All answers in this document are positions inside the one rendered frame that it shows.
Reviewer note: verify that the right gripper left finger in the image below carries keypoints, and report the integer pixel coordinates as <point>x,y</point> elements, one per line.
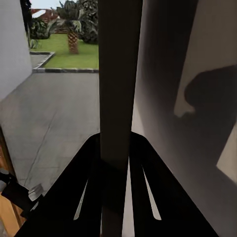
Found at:
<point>53,217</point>

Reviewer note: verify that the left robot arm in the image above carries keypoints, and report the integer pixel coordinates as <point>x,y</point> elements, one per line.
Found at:
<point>19,195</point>

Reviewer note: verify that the door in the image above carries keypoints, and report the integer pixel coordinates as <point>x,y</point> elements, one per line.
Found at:
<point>49,93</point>

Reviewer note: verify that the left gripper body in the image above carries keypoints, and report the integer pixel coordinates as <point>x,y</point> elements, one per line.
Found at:
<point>21,199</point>

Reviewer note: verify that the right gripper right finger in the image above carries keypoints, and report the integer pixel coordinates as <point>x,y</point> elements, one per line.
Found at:
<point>180,217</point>

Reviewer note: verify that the poster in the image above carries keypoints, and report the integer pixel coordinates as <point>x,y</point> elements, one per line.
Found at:
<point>119,25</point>

